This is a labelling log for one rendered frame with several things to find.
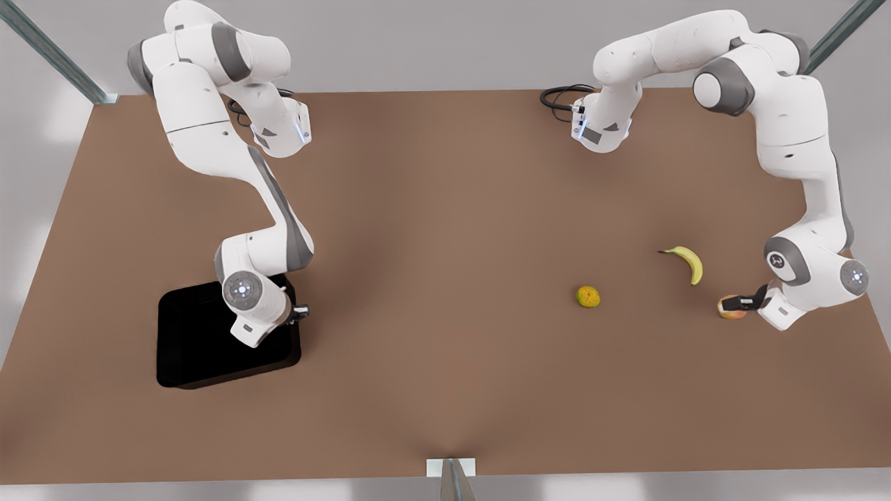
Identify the red yellow apple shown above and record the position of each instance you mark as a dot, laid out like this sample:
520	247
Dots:
729	309

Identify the black storage box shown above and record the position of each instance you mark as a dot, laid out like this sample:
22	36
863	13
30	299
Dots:
209	348

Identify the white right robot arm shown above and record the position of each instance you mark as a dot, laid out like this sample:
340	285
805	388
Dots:
209	132

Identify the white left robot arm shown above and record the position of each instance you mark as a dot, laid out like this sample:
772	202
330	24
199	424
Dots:
793	118

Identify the yellow banana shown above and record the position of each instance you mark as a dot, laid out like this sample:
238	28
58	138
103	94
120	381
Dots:
688	261

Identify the small orange fruit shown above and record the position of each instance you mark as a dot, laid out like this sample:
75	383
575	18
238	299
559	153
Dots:
588	296

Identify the silver frame post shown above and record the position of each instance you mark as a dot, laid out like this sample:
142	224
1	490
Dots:
56	52
839	31
456	480

